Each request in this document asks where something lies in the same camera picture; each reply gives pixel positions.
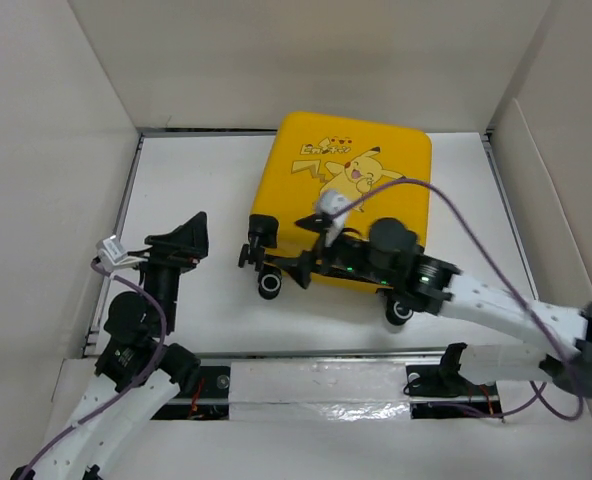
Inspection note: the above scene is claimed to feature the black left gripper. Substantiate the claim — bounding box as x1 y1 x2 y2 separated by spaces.
126 211 210 331

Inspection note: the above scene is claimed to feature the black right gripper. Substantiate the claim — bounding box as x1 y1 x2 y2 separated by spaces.
273 211 394 286

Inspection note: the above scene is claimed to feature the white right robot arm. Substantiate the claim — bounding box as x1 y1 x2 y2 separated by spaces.
275 215 592 399

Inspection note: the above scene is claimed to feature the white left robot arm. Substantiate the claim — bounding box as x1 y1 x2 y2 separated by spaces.
12 212 209 479

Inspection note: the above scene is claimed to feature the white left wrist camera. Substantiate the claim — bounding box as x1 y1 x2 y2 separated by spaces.
96 235 143 273

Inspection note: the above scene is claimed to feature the metal base rail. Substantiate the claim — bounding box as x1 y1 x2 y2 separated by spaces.
149 357 500 422

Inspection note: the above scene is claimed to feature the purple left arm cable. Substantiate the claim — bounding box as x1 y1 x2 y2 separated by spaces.
10 259 170 480

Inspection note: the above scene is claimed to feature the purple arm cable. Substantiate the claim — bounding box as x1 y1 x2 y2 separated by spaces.
335 178 585 422
10 259 170 480

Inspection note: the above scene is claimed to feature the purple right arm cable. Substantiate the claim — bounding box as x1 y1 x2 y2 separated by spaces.
335 178 585 422

